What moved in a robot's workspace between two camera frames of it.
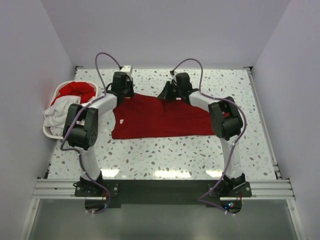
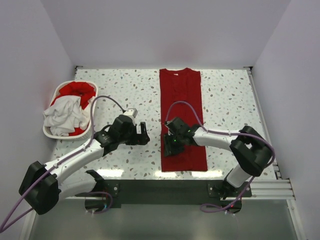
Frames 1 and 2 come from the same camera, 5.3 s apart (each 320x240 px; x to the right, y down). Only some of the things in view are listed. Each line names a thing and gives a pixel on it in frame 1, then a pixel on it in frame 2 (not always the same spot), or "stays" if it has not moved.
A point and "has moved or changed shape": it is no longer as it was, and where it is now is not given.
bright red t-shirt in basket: x=83 y=90 stays
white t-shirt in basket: x=55 y=116 stays
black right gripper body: x=172 y=92 to x=173 y=143
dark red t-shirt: x=142 y=115 has moved or changed shape
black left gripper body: x=128 y=90 to x=131 y=138
